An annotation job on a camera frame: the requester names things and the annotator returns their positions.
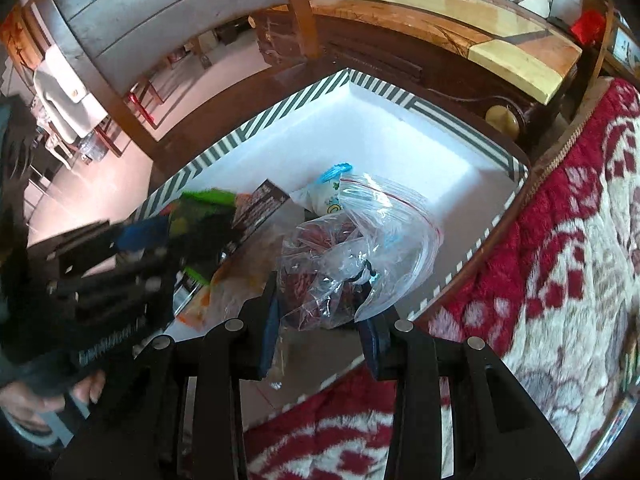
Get person's left hand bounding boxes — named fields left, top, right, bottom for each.
left=0, top=372, right=107, bottom=441

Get clear zip bag of red snacks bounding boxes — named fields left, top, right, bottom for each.
left=277, top=174, right=445, bottom=333

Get black box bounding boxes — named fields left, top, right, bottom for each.
left=216, top=22, right=251, bottom=45

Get glossy wooden table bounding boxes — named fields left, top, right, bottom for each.
left=252, top=0, right=583, bottom=128

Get clear water bottles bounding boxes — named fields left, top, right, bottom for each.
left=79, top=134, right=109, bottom=162

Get white jacket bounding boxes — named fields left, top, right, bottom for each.
left=32, top=45, right=109, bottom=144

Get white packet with blue top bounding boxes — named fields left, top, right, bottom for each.
left=290, top=162, right=356, bottom=222

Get yellow round gourd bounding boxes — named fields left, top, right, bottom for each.
left=486, top=105, right=521, bottom=136

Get wooden chair with grey backrest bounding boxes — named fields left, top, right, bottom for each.
left=27, top=0, right=351, bottom=201

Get black cable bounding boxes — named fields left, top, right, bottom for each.
left=429, top=86, right=527, bottom=112

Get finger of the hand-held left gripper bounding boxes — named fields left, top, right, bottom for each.
left=27, top=217, right=173, bottom=262
left=47, top=260, right=176, bottom=311

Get orange-edged cracker pack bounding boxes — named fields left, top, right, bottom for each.
left=175, top=254, right=272, bottom=334

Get dark brown snack packet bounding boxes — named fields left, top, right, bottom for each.
left=232, top=178, right=292, bottom=257

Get red and white floral blanket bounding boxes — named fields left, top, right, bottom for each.
left=240, top=77, right=640, bottom=480

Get bright green snack packet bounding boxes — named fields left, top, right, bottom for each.
left=167, top=187, right=239, bottom=286

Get red gift bag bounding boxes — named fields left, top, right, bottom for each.
left=570, top=9, right=606, bottom=46

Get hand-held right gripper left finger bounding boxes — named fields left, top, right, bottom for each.
left=52, top=272, right=281, bottom=480

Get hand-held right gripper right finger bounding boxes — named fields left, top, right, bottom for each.
left=354, top=280, right=581, bottom=480

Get pale grey band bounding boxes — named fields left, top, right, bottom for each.
left=0, top=395, right=92, bottom=449

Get red stool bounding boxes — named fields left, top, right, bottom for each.
left=127, top=77, right=167, bottom=129

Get white box with striped rim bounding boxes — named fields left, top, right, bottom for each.
left=127, top=69, right=531, bottom=433

